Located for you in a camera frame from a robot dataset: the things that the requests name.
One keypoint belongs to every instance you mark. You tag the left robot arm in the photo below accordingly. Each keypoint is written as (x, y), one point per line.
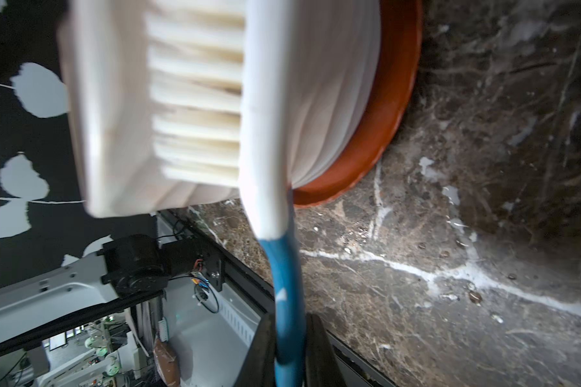
(121, 274)

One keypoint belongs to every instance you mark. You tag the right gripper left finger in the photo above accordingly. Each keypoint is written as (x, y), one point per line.
(258, 367)

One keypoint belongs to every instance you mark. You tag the black front mounting rail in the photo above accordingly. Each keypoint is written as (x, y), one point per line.
(212, 308)

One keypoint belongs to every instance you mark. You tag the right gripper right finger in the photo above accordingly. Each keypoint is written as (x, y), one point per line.
(321, 368)

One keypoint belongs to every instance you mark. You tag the white ceramic pot with mud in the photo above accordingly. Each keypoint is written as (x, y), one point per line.
(103, 49)

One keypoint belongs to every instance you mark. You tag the white and blue scrub brush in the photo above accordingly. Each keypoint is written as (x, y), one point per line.
(271, 169)

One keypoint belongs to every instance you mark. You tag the orange pot saucer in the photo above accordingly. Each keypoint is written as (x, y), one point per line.
(400, 53)

